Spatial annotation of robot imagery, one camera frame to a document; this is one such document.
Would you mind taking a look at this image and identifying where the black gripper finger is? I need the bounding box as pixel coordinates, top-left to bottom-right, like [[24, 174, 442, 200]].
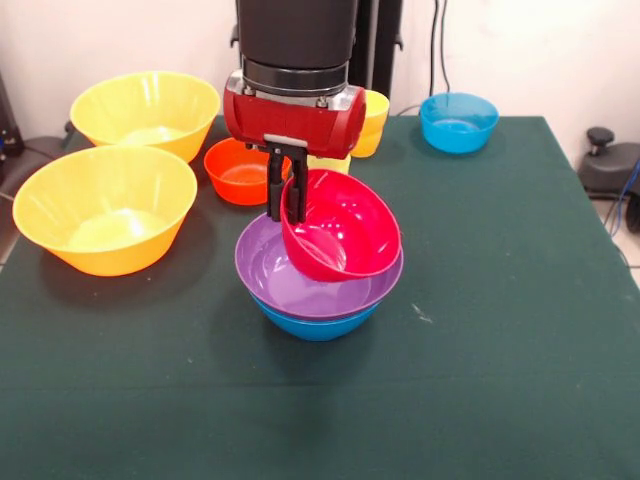
[[287, 147, 308, 224], [266, 144, 287, 222]]

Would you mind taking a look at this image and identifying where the small light blue bowl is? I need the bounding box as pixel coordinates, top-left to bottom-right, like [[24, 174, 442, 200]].
[[418, 92, 500, 155]]

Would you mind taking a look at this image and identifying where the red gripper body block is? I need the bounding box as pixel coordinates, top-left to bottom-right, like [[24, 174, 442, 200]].
[[222, 69, 368, 160]]

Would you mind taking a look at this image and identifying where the pale yellow translucent cup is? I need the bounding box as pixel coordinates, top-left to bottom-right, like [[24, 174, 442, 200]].
[[305, 153, 351, 176]]

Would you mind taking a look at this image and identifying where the yellow stepped cup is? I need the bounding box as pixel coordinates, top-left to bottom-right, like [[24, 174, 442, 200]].
[[349, 89, 391, 159]]

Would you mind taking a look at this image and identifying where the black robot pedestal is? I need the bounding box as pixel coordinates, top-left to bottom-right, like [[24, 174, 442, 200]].
[[230, 0, 404, 101]]

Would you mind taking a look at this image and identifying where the purple bowl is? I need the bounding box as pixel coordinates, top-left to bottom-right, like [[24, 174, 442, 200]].
[[234, 212, 405, 322]]

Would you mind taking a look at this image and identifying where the dark green table cloth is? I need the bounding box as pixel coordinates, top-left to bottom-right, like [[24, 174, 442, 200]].
[[0, 114, 640, 480]]

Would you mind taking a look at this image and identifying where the small red-orange bowl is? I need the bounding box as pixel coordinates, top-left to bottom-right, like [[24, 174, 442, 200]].
[[203, 137, 292, 206]]

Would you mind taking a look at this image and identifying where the black tripod base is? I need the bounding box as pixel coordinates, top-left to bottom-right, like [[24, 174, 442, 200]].
[[582, 127, 640, 201], [0, 122, 76, 196]]

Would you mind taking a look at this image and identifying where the black wall cable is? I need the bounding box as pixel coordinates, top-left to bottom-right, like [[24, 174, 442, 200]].
[[428, 0, 452, 95]]

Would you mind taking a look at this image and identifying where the small pink bowl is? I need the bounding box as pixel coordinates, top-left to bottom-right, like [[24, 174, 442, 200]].
[[279, 168, 404, 284]]

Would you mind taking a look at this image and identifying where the large orange bowl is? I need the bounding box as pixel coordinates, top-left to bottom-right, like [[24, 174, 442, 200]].
[[69, 70, 222, 164], [12, 145, 199, 277]]

